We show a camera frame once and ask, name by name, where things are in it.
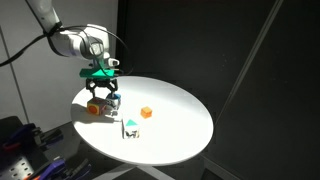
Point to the perforated metal board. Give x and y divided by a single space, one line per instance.
17 164

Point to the purple black clamp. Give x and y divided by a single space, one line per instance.
57 170

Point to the colourful plush block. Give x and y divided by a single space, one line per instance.
96 106

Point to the small orange cube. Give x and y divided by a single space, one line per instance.
146 112

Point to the blue block with number four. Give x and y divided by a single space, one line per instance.
113 101

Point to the orange-tipped black clamp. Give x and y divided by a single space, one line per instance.
30 135

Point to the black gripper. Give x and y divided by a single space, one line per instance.
111 84

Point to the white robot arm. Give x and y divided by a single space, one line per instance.
87 42

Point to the white block with teal triangle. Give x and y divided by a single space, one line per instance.
130 129

